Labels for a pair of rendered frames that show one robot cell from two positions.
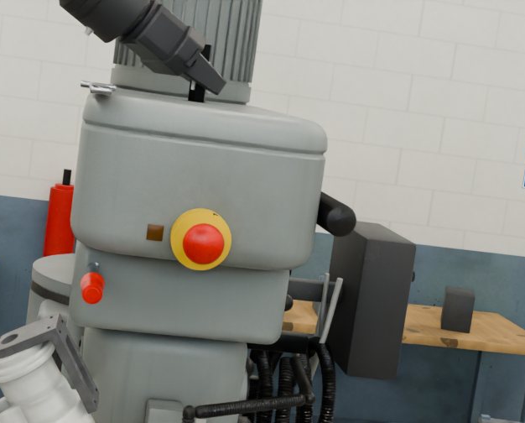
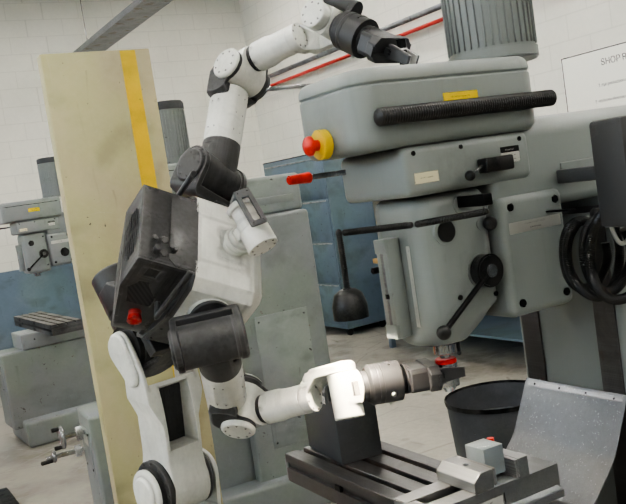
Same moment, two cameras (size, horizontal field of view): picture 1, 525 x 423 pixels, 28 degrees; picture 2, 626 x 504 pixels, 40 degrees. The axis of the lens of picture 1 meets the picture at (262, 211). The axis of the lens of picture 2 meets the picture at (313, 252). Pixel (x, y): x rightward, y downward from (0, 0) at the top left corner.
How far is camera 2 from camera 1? 1.62 m
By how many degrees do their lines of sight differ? 70
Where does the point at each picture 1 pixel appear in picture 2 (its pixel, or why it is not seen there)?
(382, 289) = (606, 157)
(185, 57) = (368, 53)
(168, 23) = (364, 38)
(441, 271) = not seen: outside the picture
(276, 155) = (336, 92)
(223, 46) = (473, 28)
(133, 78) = not seen: hidden behind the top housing
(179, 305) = (371, 183)
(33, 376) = (235, 213)
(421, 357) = not seen: outside the picture
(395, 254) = (607, 129)
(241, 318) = (391, 184)
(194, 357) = (397, 212)
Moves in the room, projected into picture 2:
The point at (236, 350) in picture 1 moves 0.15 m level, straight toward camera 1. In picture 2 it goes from (417, 205) to (350, 217)
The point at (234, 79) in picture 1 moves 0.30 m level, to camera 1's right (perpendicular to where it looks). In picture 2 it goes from (489, 44) to (576, 11)
